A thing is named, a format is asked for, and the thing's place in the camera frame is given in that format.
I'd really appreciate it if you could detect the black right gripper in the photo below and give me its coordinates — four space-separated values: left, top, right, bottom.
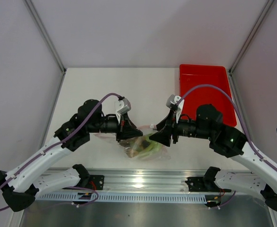
149 109 213 147

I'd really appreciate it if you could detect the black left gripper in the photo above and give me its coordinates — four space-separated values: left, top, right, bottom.
88 112 143 143

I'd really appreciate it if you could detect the yellow longan fruit bunch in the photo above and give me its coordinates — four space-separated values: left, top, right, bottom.
119 138 151 158

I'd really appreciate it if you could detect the clear pink zip top bag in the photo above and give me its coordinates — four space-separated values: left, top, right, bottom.
94 124 171 161

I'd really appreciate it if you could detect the green white celery stalk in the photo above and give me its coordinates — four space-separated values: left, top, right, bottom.
134 133 162 158

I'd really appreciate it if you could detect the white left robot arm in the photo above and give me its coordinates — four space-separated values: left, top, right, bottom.
0 97 143 212

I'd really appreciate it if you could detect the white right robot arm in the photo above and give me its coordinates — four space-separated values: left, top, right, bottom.
150 105 277 212

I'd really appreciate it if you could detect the red plastic tray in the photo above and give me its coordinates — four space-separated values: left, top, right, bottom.
179 64 237 127

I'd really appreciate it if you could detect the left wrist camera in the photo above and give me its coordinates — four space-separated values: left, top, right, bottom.
115 98 131 121

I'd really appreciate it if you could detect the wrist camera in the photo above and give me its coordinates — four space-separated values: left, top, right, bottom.
166 95 185 123
115 98 131 121

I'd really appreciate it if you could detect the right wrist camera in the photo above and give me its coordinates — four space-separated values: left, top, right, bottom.
166 95 185 123

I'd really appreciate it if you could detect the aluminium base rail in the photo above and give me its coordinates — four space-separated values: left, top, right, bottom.
34 169 259 192

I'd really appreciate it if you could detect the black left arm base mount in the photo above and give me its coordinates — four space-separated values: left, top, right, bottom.
83 175 105 191

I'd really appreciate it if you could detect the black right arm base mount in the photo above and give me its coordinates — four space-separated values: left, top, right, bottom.
185 176 220 192

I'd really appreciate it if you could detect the slotted grey cable duct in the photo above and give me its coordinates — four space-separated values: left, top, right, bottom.
37 192 219 204

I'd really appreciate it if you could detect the right aluminium frame post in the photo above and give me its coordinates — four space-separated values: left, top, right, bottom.
227 0 277 74

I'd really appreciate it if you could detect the aluminium frame post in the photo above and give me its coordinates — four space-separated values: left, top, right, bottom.
23 0 66 74
227 0 277 74

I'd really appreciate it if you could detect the left aluminium frame post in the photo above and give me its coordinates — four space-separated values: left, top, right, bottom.
23 0 66 74

